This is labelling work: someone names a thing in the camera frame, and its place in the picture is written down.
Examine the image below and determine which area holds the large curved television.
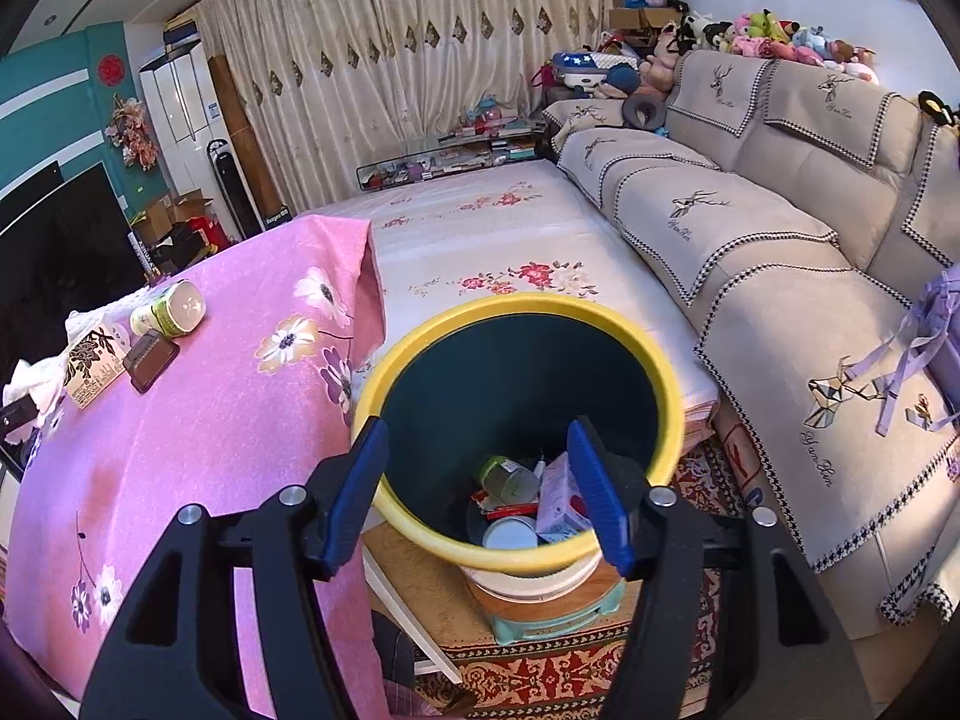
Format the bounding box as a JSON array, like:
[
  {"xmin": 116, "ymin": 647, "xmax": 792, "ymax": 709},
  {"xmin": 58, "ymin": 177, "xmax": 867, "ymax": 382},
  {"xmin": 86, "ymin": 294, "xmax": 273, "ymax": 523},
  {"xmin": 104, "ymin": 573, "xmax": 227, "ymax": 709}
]
[{"xmin": 0, "ymin": 163, "xmax": 147, "ymax": 391}]

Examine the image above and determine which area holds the pile of plush toys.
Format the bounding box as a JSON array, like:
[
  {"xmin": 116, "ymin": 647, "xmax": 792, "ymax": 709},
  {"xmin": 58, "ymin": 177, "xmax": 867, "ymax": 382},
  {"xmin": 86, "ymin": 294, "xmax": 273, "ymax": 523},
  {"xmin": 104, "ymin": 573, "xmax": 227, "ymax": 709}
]
[{"xmin": 652, "ymin": 7, "xmax": 882, "ymax": 87}]

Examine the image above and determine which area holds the open brown cardboard box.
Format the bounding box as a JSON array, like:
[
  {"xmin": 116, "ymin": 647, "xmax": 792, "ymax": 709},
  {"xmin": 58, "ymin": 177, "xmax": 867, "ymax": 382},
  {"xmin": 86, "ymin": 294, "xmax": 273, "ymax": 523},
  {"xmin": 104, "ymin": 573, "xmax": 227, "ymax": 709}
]
[{"xmin": 133, "ymin": 191, "xmax": 215, "ymax": 241}]

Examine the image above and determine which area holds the black yellow plush toy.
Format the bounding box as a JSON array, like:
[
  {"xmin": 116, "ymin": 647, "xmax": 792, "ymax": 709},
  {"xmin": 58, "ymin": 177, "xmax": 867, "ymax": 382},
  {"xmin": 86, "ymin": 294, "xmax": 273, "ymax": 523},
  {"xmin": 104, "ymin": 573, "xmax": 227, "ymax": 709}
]
[{"xmin": 919, "ymin": 90, "xmax": 960, "ymax": 125}]

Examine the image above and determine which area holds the clear plastic cup green label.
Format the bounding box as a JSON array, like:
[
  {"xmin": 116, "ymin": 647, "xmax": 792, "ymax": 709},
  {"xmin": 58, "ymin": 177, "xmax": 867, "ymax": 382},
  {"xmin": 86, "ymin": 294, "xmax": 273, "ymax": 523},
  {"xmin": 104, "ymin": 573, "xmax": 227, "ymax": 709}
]
[{"xmin": 478, "ymin": 456, "xmax": 542, "ymax": 509}]

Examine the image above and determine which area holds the blue star plush cushion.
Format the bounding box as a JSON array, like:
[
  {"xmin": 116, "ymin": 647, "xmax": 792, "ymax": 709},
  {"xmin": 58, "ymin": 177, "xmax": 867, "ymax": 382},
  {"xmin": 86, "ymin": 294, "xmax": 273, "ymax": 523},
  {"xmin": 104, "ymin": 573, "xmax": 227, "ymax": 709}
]
[{"xmin": 551, "ymin": 49, "xmax": 638, "ymax": 95}]

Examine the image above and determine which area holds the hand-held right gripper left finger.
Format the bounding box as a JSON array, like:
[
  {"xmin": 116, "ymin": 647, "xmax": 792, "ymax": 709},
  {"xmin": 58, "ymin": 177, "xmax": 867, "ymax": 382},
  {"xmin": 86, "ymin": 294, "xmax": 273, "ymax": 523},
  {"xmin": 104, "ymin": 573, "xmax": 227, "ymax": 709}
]
[{"xmin": 79, "ymin": 416, "xmax": 391, "ymax": 720}]

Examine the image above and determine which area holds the flat black television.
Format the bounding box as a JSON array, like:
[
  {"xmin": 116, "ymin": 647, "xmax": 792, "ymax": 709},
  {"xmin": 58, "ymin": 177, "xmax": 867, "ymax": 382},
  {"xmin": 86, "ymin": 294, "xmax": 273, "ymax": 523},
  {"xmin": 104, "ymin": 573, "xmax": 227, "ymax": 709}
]
[{"xmin": 0, "ymin": 160, "xmax": 62, "ymax": 230}]

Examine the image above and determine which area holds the red patterned rug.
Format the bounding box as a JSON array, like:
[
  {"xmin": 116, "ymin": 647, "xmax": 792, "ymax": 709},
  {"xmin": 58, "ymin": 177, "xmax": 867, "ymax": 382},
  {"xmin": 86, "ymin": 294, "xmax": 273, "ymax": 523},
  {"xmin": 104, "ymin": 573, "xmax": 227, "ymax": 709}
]
[{"xmin": 367, "ymin": 431, "xmax": 758, "ymax": 720}]

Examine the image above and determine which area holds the round wooden board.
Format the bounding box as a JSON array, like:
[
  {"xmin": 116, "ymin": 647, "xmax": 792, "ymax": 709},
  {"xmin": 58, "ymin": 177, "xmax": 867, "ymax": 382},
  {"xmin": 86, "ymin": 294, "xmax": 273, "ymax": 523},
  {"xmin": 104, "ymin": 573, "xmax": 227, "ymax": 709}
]
[{"xmin": 471, "ymin": 574, "xmax": 610, "ymax": 625}]

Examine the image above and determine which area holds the dark bin with yellow rim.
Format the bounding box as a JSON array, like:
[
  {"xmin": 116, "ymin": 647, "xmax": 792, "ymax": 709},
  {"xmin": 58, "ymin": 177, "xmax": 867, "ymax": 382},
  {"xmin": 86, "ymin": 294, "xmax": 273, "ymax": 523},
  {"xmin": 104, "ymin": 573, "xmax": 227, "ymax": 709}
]
[{"xmin": 351, "ymin": 294, "xmax": 685, "ymax": 569}]

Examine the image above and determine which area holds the low glass shelf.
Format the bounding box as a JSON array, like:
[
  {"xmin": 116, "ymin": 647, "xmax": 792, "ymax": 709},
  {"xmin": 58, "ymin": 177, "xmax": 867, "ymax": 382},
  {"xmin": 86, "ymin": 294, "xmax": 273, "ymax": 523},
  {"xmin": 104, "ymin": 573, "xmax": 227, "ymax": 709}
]
[{"xmin": 356, "ymin": 131, "xmax": 552, "ymax": 196}]

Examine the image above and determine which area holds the purple backpack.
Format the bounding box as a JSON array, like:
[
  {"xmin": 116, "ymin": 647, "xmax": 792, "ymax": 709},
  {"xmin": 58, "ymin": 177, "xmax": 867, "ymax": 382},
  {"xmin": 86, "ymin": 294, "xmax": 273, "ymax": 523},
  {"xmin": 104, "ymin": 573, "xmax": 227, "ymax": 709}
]
[{"xmin": 874, "ymin": 262, "xmax": 960, "ymax": 436}]

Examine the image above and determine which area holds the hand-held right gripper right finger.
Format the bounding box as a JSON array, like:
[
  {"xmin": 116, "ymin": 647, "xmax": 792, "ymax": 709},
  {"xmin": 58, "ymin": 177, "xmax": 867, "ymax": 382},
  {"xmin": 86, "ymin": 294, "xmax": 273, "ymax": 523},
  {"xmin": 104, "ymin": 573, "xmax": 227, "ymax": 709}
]
[{"xmin": 566, "ymin": 418, "xmax": 875, "ymax": 720}]

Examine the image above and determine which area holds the beige sofa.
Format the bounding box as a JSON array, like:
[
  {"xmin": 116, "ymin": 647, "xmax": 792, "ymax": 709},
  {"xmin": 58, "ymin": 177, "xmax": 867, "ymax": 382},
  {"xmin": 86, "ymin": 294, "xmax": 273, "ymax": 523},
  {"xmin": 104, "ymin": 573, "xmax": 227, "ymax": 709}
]
[{"xmin": 540, "ymin": 49, "xmax": 960, "ymax": 627}]

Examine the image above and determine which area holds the hanging flower decoration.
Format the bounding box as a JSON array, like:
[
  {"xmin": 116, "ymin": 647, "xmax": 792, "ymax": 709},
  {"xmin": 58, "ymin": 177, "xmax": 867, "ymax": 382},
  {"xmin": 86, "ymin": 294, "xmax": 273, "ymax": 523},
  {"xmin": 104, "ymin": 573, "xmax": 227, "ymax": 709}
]
[{"xmin": 105, "ymin": 94, "xmax": 162, "ymax": 170}]

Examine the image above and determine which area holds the teal plastic stool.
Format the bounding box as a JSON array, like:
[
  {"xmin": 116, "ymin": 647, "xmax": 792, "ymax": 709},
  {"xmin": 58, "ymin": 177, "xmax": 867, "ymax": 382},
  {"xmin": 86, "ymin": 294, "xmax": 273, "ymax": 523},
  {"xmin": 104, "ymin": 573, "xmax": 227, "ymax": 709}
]
[{"xmin": 489, "ymin": 581, "xmax": 625, "ymax": 646}]

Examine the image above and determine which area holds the white pink milk carton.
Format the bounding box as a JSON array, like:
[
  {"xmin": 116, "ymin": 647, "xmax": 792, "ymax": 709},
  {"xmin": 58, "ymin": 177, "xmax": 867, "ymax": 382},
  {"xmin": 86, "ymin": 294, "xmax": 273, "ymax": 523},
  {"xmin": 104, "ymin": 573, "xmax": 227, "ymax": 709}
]
[{"xmin": 536, "ymin": 452, "xmax": 595, "ymax": 541}]

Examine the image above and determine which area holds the red gift bag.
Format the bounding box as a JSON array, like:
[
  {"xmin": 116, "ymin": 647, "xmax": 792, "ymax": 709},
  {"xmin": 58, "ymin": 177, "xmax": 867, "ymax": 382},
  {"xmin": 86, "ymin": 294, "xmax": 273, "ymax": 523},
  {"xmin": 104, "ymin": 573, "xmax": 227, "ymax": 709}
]
[{"xmin": 186, "ymin": 216, "xmax": 230, "ymax": 250}]

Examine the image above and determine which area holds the tall white black box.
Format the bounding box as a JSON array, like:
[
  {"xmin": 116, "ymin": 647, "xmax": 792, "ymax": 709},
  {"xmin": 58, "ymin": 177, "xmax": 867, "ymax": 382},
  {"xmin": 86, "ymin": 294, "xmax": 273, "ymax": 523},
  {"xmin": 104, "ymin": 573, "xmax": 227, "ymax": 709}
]
[{"xmin": 127, "ymin": 231, "xmax": 157, "ymax": 282}]

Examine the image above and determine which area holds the white tissue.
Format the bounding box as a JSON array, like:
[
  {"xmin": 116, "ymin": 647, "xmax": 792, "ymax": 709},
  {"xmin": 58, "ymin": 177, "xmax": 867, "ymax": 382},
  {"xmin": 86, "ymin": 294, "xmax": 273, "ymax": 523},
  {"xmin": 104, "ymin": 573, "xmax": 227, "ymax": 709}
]
[{"xmin": 2, "ymin": 356, "xmax": 70, "ymax": 428}]

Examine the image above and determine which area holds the cream carton black floral print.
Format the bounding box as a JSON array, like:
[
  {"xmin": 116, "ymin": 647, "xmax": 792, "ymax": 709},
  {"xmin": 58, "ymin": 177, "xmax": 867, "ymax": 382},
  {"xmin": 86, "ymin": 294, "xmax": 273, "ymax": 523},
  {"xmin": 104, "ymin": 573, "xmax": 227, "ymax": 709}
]
[{"xmin": 64, "ymin": 322, "xmax": 132, "ymax": 411}]

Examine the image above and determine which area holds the brown wallet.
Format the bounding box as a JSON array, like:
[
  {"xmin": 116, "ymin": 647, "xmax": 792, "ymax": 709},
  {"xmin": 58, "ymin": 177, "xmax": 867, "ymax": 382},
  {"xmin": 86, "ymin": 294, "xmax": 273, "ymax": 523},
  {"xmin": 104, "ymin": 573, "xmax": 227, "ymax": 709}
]
[{"xmin": 124, "ymin": 331, "xmax": 181, "ymax": 394}]

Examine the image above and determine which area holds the black tower fan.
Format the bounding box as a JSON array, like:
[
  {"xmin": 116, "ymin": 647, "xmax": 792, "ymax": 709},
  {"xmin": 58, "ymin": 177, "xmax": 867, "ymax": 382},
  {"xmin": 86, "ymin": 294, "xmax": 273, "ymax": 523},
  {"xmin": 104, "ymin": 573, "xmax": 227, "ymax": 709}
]
[{"xmin": 206, "ymin": 139, "xmax": 245, "ymax": 241}]

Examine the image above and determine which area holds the pile of books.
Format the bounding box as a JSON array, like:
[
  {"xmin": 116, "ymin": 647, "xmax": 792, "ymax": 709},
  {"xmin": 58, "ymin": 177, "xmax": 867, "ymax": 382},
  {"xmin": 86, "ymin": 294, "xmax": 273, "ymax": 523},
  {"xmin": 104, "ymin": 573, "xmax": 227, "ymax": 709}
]
[{"xmin": 420, "ymin": 124, "xmax": 545, "ymax": 177}]

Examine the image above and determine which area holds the pink plush bear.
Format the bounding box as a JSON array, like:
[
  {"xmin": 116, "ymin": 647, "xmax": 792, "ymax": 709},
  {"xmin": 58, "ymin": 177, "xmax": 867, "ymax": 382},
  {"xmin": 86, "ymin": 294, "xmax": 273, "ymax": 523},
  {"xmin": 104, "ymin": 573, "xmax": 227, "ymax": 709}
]
[{"xmin": 641, "ymin": 37, "xmax": 680, "ymax": 91}]

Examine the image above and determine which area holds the beige curtain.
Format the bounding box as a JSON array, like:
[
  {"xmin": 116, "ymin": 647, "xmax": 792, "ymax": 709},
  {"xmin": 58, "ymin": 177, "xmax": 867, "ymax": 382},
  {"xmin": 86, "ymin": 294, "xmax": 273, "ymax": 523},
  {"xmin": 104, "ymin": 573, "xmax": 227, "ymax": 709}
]
[{"xmin": 184, "ymin": 0, "xmax": 605, "ymax": 218}]

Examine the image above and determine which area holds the red white wrapper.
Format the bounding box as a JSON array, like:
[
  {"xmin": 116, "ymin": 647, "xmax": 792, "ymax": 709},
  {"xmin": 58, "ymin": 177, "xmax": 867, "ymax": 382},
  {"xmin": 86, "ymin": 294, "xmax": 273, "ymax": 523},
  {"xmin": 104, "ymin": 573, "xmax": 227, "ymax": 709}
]
[{"xmin": 471, "ymin": 490, "xmax": 541, "ymax": 522}]

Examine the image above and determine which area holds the pink floral tablecloth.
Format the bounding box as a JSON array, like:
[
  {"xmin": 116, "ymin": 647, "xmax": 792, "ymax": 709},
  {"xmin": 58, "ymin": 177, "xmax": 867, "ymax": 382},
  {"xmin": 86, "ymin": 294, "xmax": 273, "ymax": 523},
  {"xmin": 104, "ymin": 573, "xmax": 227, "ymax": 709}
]
[{"xmin": 0, "ymin": 214, "xmax": 395, "ymax": 720}]

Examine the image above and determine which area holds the grey neck pillow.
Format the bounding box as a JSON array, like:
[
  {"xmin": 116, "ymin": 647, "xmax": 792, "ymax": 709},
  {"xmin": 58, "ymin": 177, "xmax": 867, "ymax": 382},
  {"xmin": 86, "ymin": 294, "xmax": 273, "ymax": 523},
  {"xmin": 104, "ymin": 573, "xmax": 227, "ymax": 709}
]
[{"xmin": 626, "ymin": 90, "xmax": 668, "ymax": 128}]

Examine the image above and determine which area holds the white plastic bucket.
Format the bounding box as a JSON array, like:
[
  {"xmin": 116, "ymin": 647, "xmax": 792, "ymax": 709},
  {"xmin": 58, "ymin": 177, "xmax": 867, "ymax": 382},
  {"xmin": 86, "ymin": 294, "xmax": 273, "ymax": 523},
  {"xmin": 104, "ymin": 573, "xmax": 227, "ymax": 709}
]
[{"xmin": 459, "ymin": 549, "xmax": 601, "ymax": 595}]

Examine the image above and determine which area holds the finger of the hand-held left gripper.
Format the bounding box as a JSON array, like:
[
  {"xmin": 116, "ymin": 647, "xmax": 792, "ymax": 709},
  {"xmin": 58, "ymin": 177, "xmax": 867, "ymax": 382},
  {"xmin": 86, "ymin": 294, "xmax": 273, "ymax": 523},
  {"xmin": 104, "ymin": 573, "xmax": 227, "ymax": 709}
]
[{"xmin": 0, "ymin": 396, "xmax": 38, "ymax": 440}]

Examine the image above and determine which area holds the low bed with floral sheet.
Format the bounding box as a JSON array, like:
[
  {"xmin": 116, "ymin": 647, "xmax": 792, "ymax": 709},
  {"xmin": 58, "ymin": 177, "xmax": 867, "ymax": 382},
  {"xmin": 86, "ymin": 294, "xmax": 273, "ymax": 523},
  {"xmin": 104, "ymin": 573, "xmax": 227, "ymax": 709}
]
[{"xmin": 300, "ymin": 161, "xmax": 721, "ymax": 451}]

